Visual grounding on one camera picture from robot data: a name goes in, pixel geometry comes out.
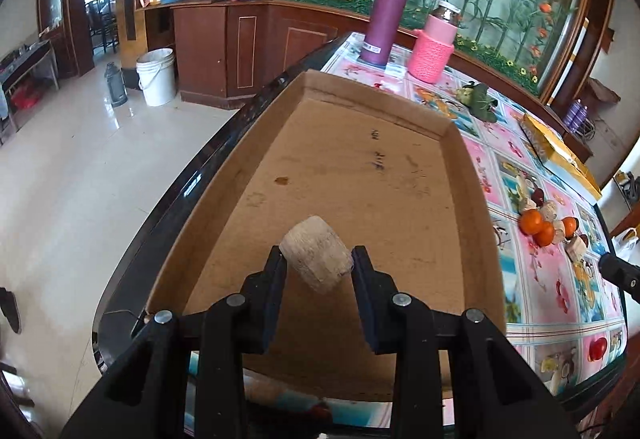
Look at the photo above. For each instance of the pink knitted sleeve jar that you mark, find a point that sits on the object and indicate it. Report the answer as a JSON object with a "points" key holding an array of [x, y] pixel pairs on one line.
{"points": [[434, 43]]}

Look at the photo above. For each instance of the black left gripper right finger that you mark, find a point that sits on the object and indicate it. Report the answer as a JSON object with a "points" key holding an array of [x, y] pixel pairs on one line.
{"points": [[395, 323]]}

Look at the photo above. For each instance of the red tomato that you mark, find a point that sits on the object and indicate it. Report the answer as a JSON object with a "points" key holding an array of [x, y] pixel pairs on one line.
{"points": [[597, 349]]}

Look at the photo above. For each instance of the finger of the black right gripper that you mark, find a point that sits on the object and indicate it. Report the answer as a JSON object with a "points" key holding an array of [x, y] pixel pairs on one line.
{"points": [[623, 275]]}

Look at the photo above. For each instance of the purple spray cans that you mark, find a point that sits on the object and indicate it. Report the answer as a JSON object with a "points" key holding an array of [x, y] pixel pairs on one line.
{"points": [[575, 116]]}

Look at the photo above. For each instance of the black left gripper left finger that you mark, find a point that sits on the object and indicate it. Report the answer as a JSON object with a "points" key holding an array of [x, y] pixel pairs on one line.
{"points": [[239, 324]]}

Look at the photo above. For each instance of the orange tangerine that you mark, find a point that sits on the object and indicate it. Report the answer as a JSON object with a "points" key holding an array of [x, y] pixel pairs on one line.
{"points": [[531, 222], [545, 234], [570, 225]]}

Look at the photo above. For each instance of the purple thermos bottle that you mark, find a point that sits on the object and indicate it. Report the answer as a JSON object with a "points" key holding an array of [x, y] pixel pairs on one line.
{"points": [[381, 33]]}

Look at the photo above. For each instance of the floral plastic tablecloth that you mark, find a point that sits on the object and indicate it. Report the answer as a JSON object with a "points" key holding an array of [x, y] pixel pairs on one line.
{"points": [[554, 308]]}

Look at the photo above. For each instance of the grey floor kettle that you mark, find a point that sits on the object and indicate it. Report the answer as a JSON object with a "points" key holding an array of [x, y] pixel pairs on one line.
{"points": [[115, 85]]}

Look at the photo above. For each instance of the white plastic bucket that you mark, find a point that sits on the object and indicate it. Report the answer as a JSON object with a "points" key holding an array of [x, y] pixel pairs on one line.
{"points": [[156, 74]]}

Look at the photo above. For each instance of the brown cardboard tray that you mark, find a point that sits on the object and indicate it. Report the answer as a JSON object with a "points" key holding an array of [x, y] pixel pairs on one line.
{"points": [[383, 172]]}

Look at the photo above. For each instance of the green leaf wrapped dumpling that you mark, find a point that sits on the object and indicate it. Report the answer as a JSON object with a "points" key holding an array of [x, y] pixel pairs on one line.
{"points": [[474, 96]]}

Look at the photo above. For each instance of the round dark red fruit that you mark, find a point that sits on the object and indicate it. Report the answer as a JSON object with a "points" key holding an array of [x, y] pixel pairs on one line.
{"points": [[538, 197]]}

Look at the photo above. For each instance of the beige cylindrical cake piece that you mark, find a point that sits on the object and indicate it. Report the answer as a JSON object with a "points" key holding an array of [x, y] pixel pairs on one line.
{"points": [[315, 251]]}

